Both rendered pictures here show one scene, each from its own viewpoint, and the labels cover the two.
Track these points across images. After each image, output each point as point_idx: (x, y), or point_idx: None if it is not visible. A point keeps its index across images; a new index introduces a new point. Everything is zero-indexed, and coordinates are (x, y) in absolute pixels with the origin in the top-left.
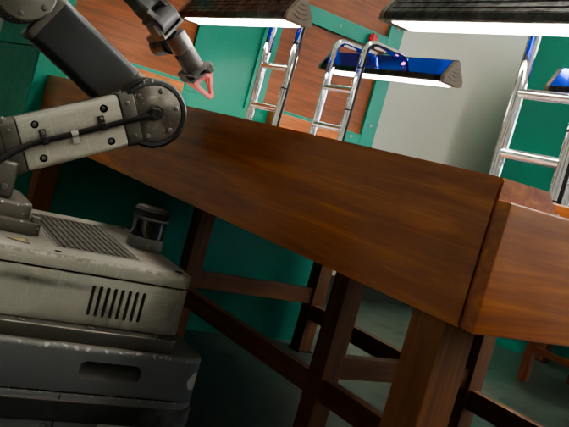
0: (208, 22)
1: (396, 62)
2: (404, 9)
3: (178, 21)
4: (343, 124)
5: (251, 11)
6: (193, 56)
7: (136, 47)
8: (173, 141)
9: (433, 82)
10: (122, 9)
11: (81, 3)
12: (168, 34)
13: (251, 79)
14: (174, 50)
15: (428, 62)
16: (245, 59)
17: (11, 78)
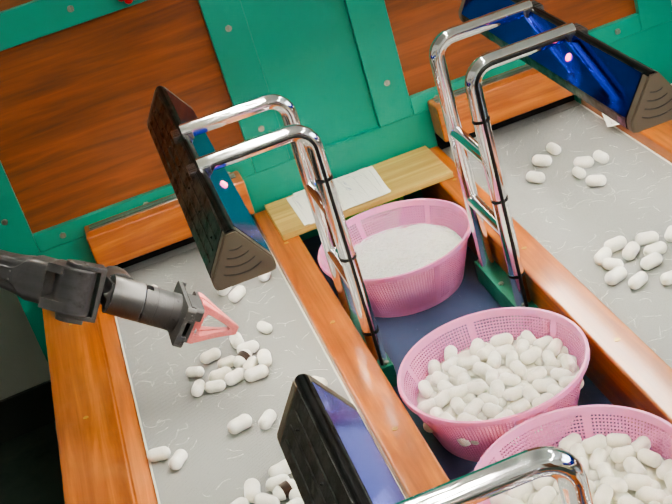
0: None
1: (559, 47)
2: (294, 471)
3: (100, 274)
4: (500, 229)
5: (189, 226)
6: (157, 312)
7: (142, 165)
8: None
9: None
10: (82, 131)
11: (17, 168)
12: (93, 311)
13: (365, 75)
14: (124, 318)
15: (605, 65)
16: (335, 53)
17: None
